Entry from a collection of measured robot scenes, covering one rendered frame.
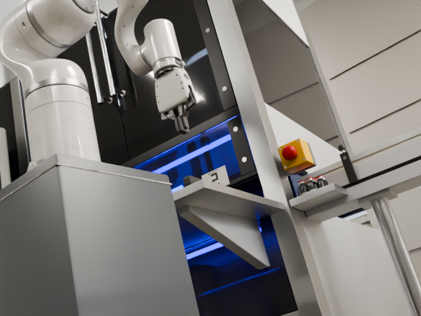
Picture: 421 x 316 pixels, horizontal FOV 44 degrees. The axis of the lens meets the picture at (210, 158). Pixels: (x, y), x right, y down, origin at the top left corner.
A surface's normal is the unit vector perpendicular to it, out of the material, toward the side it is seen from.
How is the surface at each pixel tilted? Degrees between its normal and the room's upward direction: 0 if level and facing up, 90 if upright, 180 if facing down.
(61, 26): 154
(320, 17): 90
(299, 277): 90
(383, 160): 90
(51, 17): 132
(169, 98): 96
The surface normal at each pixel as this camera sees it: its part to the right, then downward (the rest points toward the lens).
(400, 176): -0.53, -0.20
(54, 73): 0.18, -0.42
